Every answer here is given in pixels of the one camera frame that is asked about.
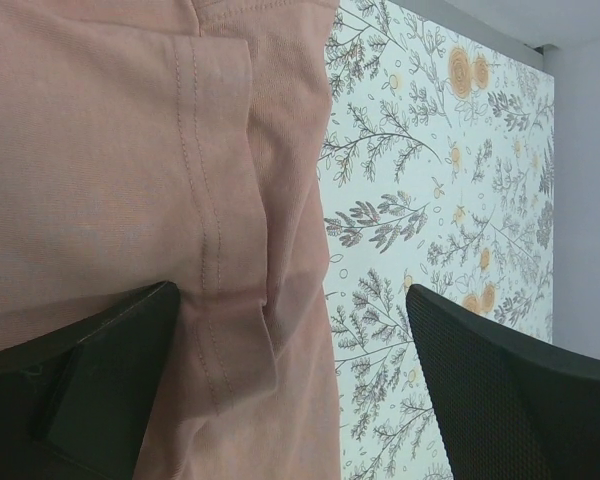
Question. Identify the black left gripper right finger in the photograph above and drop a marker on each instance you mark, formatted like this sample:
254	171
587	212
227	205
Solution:
508	406

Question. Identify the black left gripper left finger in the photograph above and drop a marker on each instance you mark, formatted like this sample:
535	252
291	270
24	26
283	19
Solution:
75	403

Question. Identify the pink t-shirt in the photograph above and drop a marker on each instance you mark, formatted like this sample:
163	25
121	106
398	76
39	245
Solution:
144	142

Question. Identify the floral patterned table mat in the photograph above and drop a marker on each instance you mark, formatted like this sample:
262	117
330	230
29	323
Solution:
436	169

